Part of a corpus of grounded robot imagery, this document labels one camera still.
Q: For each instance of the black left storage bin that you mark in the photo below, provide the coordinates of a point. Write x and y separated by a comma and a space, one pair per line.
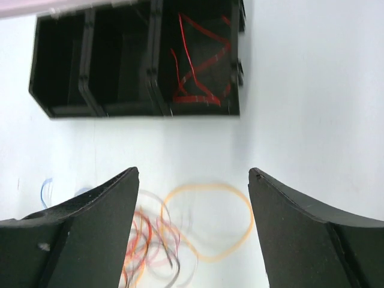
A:
56, 71

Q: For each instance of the black middle storage bin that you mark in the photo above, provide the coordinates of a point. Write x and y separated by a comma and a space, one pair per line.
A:
119, 64

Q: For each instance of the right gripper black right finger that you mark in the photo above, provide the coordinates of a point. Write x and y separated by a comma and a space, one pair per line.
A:
307, 243

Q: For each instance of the black storage bin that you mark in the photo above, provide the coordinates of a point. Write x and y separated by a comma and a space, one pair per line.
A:
56, 71
199, 70
119, 64

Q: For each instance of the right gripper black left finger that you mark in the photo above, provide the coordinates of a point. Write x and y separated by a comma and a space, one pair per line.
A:
81, 242

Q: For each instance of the black right storage bin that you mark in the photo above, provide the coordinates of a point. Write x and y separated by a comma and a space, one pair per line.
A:
199, 70

